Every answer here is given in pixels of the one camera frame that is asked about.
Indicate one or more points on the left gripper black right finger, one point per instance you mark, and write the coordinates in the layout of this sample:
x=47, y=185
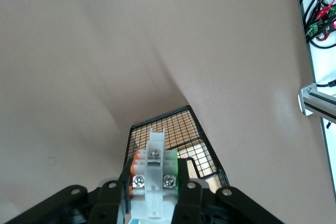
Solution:
x=199, y=205

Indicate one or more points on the wooden basket lid board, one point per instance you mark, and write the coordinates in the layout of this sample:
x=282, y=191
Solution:
x=194, y=153

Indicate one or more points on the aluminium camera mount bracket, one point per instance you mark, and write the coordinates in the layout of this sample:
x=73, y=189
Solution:
x=315, y=100

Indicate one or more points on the brown table cover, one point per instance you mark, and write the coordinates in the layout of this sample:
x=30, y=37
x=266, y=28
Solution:
x=78, y=51

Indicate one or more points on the red alligator clip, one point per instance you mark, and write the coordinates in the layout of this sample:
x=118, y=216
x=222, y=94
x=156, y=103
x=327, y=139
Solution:
x=324, y=12

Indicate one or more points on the green terminal connector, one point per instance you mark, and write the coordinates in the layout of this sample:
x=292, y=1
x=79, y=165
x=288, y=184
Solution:
x=315, y=30

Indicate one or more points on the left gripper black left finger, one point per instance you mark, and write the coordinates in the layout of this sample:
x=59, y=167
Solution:
x=105, y=203

